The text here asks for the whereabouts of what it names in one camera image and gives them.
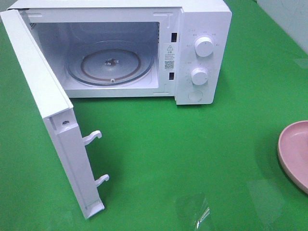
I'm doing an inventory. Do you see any round microwave door button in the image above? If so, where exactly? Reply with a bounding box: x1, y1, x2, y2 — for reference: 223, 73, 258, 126
188, 90, 203, 102

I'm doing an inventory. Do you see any white microwave oven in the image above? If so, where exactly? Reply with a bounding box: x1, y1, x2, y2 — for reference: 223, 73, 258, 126
0, 0, 232, 105

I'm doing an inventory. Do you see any white warning label sticker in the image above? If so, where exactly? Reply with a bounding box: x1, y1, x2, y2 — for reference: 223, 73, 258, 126
163, 43, 177, 71

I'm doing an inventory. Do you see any pink round plate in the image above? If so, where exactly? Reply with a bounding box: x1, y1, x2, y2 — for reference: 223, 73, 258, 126
278, 120, 308, 193

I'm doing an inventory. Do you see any glass microwave turntable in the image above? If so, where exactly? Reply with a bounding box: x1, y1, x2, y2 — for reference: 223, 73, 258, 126
67, 40, 157, 87

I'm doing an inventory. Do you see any white microwave knob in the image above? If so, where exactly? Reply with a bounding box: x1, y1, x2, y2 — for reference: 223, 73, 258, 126
191, 68, 209, 86
194, 36, 214, 57

